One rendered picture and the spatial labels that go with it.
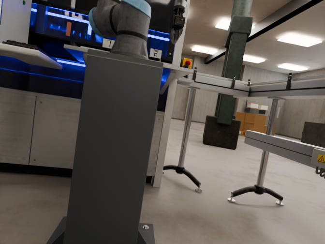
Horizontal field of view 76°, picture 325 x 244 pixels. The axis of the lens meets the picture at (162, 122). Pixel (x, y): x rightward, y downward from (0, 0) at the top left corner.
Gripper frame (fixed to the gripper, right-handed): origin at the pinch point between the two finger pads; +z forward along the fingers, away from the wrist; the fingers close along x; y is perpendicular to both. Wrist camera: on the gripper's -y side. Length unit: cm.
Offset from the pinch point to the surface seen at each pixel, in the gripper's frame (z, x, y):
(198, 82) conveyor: 17, 32, -34
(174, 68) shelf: 18.9, -0.4, 16.4
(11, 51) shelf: 28, -76, 30
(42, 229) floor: 105, -54, 35
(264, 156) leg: 67, 86, -7
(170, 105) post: 39.3, 10.2, -23.6
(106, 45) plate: 4.7, -43.2, -23.4
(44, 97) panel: 48, -79, -24
